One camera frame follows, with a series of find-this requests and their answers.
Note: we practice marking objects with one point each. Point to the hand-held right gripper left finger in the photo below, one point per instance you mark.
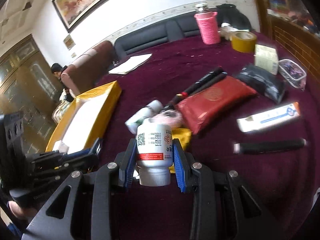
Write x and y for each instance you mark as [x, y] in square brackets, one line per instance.
[130, 166]

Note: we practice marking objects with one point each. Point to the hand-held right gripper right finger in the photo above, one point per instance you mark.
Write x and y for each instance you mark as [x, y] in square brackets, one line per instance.
[178, 166]

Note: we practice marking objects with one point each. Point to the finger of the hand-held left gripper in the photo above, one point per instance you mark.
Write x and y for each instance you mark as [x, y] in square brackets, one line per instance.
[75, 163]
[80, 152]

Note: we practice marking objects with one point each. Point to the white medicine bottle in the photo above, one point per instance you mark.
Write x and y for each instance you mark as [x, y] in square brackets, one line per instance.
[153, 150]

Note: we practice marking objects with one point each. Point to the yellow gift box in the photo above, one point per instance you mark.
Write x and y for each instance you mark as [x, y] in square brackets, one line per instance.
[107, 105]

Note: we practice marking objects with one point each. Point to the white ointment box orange ends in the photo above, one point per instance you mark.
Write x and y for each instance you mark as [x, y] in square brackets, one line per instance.
[270, 117]

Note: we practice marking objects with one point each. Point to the yellow packet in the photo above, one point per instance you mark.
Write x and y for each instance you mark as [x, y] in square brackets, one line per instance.
[183, 137]

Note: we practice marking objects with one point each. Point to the pink round container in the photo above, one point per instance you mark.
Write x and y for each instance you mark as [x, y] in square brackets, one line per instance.
[170, 118]

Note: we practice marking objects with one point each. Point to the small white bottle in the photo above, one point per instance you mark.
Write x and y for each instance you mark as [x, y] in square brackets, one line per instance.
[147, 110]

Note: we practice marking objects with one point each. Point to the wooden glass-door cabinet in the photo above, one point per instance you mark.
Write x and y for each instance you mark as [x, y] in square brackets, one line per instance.
[22, 80]

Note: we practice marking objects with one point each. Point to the red packet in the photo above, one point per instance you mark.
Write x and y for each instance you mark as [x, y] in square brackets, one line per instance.
[215, 102]

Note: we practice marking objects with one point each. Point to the brown leather chair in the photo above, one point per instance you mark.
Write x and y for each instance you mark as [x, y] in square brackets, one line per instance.
[87, 67]

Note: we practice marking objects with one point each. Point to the black marker pen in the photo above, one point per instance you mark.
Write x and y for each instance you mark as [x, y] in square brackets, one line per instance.
[212, 81]
[200, 82]

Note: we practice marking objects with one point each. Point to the black pen white end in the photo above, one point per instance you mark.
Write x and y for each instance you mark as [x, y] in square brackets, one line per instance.
[270, 146]

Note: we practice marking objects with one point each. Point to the white papers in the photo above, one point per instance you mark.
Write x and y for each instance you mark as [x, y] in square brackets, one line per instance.
[130, 63]

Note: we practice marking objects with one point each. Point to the black packet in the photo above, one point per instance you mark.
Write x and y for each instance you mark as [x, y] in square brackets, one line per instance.
[260, 82]

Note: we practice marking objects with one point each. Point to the dark grey sofa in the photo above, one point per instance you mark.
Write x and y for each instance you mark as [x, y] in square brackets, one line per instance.
[145, 36]

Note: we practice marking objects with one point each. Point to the yellow tape roll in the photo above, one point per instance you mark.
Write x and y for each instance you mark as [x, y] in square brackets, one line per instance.
[243, 45]

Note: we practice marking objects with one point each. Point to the cream cardboard box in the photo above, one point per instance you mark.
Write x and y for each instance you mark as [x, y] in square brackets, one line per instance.
[266, 60]

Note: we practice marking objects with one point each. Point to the pink knitted sleeve bottle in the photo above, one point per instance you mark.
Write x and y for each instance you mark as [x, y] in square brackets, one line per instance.
[207, 27]

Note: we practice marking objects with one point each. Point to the white tissue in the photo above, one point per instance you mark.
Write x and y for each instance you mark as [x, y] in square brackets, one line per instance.
[226, 31]

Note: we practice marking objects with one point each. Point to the clear printed pouch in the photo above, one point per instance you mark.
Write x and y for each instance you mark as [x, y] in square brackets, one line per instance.
[292, 73]

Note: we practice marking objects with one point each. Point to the black bag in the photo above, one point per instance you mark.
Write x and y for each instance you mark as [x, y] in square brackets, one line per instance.
[235, 15]

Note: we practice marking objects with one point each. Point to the wooden partition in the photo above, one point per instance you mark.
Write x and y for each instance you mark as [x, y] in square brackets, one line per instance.
[287, 37]

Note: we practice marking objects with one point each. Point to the small wall frame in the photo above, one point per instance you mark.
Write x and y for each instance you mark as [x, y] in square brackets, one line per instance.
[69, 41]

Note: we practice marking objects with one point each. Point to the framed wall painting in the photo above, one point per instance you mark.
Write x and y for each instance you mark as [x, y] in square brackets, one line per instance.
[85, 0]

